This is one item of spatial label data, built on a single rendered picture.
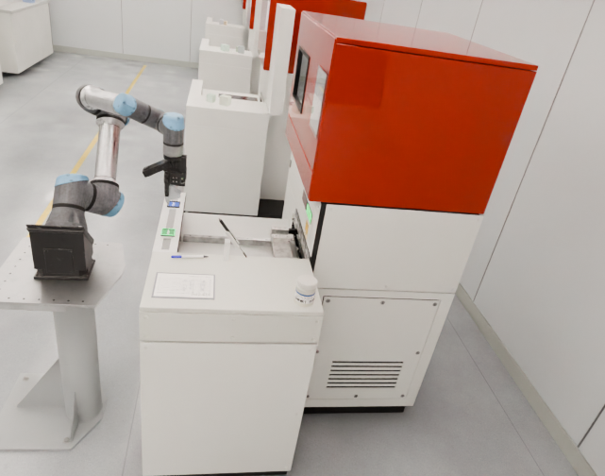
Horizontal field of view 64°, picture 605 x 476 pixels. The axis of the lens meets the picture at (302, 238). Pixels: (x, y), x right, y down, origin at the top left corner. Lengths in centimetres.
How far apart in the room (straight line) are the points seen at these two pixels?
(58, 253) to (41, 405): 93
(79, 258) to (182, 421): 74
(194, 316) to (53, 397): 114
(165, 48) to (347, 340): 828
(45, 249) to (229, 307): 74
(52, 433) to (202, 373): 96
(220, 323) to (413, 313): 97
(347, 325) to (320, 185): 71
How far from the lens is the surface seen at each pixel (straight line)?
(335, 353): 235
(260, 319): 170
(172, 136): 187
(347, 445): 260
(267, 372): 187
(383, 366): 250
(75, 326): 221
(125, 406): 267
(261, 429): 211
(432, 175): 195
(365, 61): 173
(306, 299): 170
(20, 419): 270
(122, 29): 1001
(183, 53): 993
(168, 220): 219
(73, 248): 200
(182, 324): 171
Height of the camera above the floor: 200
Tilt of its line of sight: 29 degrees down
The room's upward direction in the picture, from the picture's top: 10 degrees clockwise
